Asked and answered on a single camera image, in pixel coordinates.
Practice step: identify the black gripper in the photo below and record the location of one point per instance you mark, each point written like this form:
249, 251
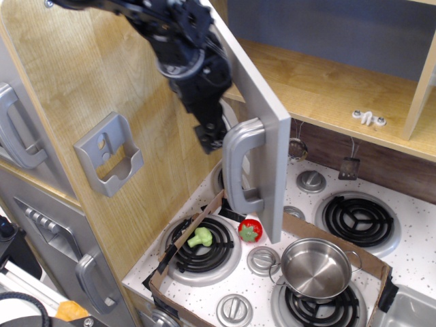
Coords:
200, 95

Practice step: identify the silver microwave door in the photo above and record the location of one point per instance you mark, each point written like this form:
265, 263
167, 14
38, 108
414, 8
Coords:
255, 151

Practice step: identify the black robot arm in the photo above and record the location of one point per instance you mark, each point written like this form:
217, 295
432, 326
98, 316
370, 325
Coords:
188, 52

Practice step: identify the wooden microwave shelf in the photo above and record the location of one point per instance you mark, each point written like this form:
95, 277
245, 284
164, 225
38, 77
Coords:
325, 93

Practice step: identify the back left black burner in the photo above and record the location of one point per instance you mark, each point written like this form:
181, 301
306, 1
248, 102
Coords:
217, 179

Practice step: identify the black burner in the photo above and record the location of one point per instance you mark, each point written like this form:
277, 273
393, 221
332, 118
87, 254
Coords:
217, 179
347, 309
361, 219
201, 266

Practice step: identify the hanging round metal strainer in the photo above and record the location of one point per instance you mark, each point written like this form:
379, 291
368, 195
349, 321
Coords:
298, 150

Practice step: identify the green toy broccoli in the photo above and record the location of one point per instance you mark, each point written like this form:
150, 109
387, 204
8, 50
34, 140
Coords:
202, 236

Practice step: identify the red toy strawberry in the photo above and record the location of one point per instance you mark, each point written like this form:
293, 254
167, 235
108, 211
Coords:
250, 230

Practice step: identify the silver knob middle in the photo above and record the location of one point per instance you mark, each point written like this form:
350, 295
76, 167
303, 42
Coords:
292, 210

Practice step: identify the silver knob back centre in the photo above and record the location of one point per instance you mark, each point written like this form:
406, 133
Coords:
311, 181

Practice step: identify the front left black burner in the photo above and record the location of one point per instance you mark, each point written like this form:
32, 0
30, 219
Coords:
201, 266

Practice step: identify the silver knob centre front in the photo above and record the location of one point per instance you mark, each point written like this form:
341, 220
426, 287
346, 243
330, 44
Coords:
263, 261

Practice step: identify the hanging small metal spatula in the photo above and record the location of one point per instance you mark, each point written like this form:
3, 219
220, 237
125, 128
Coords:
350, 165

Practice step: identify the white door latch clip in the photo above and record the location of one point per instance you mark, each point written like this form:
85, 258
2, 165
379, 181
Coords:
368, 118

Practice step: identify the steel pot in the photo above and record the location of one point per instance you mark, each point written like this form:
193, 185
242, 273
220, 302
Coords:
316, 270

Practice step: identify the back right black burner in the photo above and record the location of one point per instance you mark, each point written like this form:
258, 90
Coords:
361, 219

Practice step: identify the silver knob front edge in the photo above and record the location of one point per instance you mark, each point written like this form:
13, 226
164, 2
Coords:
234, 310

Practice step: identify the silver fridge dispenser panel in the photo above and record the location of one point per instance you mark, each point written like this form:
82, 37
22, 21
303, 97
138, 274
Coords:
53, 233

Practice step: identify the silver oven knob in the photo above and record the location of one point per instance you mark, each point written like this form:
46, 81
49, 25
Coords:
162, 319

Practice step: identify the front right black burner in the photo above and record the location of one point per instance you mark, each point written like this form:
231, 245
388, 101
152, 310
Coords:
347, 309

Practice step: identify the orange object bottom left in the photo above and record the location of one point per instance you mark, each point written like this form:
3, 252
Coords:
70, 311

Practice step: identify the steel sink basin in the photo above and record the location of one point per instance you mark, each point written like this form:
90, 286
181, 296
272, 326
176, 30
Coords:
403, 306

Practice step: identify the silver wall phone holder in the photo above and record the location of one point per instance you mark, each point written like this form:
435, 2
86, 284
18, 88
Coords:
101, 143

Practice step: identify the silver lower fridge handle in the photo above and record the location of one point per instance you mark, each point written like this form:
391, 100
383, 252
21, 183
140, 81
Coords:
84, 274

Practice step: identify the silver fridge handle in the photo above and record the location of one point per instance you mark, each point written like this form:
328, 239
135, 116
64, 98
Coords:
27, 158
84, 274

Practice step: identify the silver upper fridge handle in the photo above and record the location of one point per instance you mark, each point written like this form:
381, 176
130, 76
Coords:
27, 158

